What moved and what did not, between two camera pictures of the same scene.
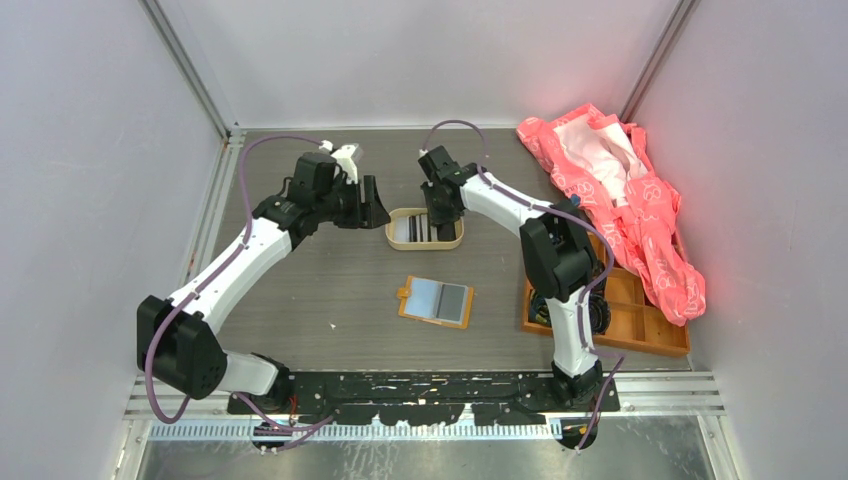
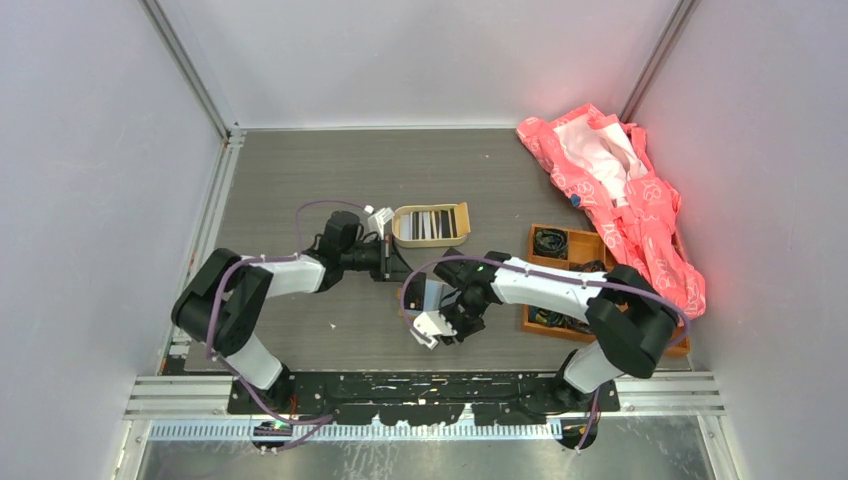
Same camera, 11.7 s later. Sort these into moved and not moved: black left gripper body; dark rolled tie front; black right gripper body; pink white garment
Moved: black left gripper body; black right gripper body
Not moved: dark rolled tie front; pink white garment
